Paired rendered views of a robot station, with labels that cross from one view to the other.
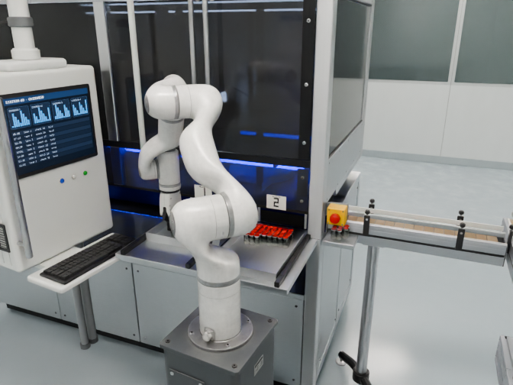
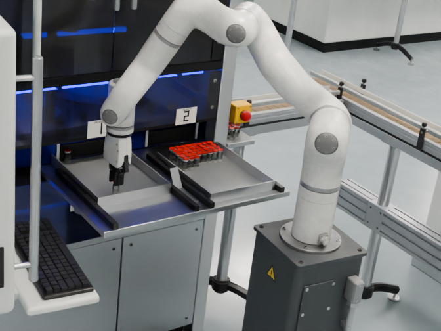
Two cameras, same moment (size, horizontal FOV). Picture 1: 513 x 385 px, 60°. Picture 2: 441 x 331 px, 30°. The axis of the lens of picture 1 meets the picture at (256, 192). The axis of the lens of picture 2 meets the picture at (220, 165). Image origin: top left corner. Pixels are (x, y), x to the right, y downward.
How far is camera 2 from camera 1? 2.20 m
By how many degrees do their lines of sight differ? 54
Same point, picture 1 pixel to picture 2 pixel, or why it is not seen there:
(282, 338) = (178, 274)
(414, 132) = not seen: outside the picture
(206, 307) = (326, 214)
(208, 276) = (334, 182)
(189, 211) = (343, 126)
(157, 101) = (253, 29)
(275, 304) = (174, 237)
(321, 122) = not seen: hidden behind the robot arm
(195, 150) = (300, 71)
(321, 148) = not seen: hidden behind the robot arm
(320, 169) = (231, 67)
